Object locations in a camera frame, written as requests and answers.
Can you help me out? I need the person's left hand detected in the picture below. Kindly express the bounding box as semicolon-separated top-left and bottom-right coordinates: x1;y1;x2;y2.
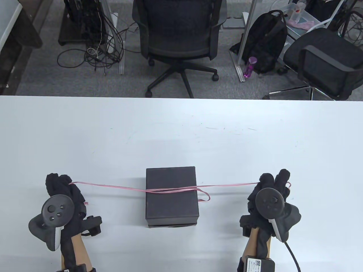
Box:
45;173;87;241

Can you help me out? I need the pink ribbon bow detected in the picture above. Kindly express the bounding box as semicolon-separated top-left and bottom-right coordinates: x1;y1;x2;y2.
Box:
69;181;292;205

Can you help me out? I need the black mesh office chair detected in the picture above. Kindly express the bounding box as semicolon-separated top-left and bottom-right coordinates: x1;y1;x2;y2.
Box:
132;0;228;99

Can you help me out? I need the black backpack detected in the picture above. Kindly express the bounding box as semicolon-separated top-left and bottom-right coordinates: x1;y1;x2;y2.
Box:
229;10;288;75

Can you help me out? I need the tangle of black cables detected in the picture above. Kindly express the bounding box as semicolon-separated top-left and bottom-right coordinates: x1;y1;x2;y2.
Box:
57;11;126;75

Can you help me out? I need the person's left forearm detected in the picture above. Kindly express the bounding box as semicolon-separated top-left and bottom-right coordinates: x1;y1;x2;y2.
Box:
60;234;94;269

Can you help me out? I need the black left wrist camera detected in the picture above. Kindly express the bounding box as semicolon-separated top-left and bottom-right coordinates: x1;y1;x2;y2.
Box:
81;216;102;236

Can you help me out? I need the grey left hand controller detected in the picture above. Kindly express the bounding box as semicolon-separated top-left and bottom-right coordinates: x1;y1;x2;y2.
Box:
28;195;75;252

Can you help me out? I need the person's right forearm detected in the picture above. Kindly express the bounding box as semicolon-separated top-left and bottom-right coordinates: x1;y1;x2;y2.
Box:
242;225;272;259

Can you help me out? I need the black gift box lid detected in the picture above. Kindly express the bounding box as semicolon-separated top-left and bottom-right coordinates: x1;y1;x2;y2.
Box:
145;167;198;224

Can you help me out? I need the black chair with grey armrests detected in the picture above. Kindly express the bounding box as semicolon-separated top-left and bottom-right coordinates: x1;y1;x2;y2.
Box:
262;28;363;101

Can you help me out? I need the black gift box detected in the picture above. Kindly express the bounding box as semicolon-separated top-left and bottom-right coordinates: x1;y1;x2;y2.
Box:
147;222;197;228

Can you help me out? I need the clear plastic bin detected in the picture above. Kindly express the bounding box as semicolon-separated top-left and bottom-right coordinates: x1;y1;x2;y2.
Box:
285;0;326;32

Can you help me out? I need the purple water bottle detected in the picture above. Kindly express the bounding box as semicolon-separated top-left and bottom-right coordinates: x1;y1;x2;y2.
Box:
243;56;258;78

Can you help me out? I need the white power strip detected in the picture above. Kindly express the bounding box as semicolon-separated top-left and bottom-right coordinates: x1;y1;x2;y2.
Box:
107;12;119;54

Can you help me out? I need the pink cloth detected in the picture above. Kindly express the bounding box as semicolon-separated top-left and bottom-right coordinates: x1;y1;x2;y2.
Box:
286;18;316;30

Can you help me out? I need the grey hand controller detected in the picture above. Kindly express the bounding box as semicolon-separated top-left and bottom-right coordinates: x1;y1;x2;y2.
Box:
240;188;302;243
28;195;75;252

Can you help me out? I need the black right forearm sensor box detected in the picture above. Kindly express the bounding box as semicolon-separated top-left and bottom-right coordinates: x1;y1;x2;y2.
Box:
237;256;276;272

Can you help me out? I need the black left forearm sensor box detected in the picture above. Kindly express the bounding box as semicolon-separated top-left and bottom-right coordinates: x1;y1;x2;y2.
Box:
55;263;97;272

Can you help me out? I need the dark side desk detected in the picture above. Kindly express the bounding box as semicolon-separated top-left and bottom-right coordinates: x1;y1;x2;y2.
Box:
0;0;54;95

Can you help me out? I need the person's right hand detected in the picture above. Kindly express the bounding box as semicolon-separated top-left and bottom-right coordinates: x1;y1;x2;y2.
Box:
240;169;301;238

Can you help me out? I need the black computer tower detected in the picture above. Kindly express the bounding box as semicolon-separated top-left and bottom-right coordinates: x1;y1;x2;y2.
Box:
58;0;108;46

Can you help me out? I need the grey right hand controller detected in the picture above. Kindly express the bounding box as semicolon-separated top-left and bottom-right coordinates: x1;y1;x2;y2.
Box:
240;188;302;243

